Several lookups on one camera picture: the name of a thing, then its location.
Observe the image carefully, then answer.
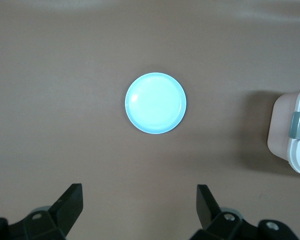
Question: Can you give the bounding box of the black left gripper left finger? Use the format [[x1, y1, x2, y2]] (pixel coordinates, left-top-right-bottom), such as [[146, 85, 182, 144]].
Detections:
[[0, 183, 84, 240]]

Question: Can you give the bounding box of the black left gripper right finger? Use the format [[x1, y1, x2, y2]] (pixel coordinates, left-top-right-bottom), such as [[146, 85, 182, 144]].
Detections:
[[191, 184, 297, 240]]

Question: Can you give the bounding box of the light blue round plate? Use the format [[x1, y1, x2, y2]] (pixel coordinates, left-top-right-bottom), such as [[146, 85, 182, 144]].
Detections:
[[124, 72, 188, 135]]

